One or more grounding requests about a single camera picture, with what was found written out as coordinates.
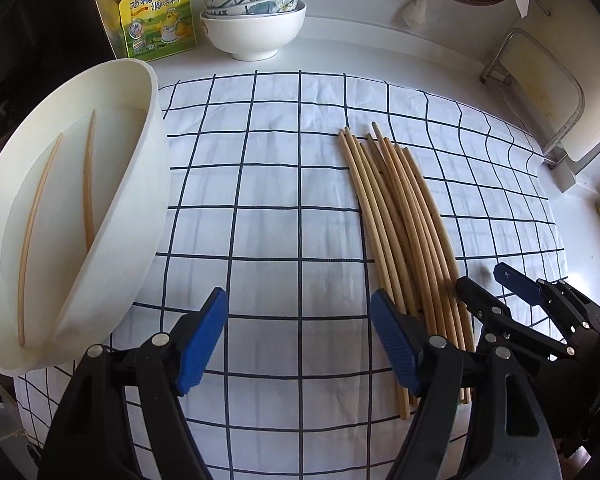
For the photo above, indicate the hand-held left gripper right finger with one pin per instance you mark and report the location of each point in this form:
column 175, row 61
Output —
column 392, row 330

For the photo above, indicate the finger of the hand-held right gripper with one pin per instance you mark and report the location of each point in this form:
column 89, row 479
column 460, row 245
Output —
column 517, row 282
column 480, row 300

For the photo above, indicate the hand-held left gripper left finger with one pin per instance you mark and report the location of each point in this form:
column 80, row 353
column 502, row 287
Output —
column 205, row 340

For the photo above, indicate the pile of wooden chopsticks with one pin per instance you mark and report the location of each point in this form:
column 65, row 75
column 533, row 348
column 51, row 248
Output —
column 405, row 240

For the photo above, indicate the white plastic basin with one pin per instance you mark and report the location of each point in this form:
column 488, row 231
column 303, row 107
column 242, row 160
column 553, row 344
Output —
column 145, row 185

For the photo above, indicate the wooden chopstick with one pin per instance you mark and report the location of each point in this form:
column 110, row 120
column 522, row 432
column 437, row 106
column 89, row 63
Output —
column 21, row 325
column 86, row 185

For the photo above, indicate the white black checkered cloth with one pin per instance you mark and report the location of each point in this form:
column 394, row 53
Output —
column 280, row 200

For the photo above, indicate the plain white bowl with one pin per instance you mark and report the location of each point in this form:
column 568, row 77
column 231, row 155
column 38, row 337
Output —
column 252, row 35

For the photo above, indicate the yellow seasoning pouch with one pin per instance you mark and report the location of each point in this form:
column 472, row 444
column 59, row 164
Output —
column 155, row 20

